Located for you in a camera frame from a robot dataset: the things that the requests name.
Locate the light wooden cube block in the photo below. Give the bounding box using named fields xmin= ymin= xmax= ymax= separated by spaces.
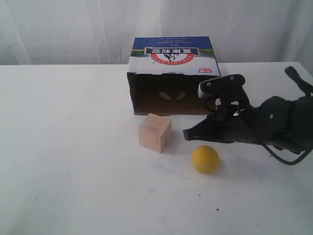
xmin=138 ymin=113 xmax=172 ymax=153

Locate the blue white cardboard box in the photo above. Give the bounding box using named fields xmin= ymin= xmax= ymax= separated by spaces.
xmin=127 ymin=36 xmax=221 ymax=116

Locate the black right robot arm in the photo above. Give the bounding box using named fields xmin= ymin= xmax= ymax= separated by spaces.
xmin=183 ymin=96 xmax=313 ymax=154

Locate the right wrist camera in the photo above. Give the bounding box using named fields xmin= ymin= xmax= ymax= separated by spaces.
xmin=198 ymin=74 xmax=246 ymax=98

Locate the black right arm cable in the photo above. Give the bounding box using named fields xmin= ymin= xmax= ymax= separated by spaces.
xmin=259 ymin=66 xmax=313 ymax=166

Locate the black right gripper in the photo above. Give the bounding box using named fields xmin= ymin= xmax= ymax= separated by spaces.
xmin=183 ymin=108 xmax=259 ymax=144

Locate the yellow tennis ball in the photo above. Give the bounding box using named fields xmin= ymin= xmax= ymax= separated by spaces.
xmin=191 ymin=145 xmax=220 ymax=174

